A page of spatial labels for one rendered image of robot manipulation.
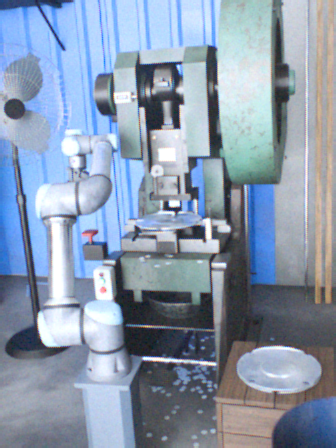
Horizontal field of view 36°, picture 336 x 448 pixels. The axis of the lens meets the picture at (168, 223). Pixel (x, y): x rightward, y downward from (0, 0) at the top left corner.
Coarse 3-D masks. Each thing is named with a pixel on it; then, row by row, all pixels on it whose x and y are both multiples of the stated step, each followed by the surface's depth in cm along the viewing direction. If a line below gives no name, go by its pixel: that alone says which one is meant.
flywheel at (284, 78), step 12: (276, 48) 238; (276, 60) 239; (276, 72) 207; (288, 72) 208; (276, 84) 207; (288, 84) 208; (276, 96) 210; (288, 96) 210; (276, 108) 244; (276, 120) 244
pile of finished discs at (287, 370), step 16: (256, 352) 197; (272, 352) 196; (288, 352) 195; (240, 368) 187; (256, 368) 186; (272, 368) 184; (288, 368) 183; (304, 368) 184; (320, 368) 183; (256, 384) 176; (272, 384) 175; (288, 384) 175; (304, 384) 174
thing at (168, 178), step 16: (160, 128) 231; (176, 128) 227; (160, 144) 225; (176, 144) 223; (160, 160) 227; (176, 160) 225; (160, 176) 226; (176, 176) 224; (160, 192) 227; (176, 192) 226
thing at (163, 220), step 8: (144, 216) 238; (152, 216) 238; (160, 216) 237; (168, 216) 234; (176, 216) 233; (184, 216) 234; (192, 216) 233; (200, 216) 230; (136, 224) 224; (144, 224) 225; (152, 224) 224; (160, 224) 223; (168, 224) 222; (176, 224) 221; (184, 224) 221; (192, 224) 218
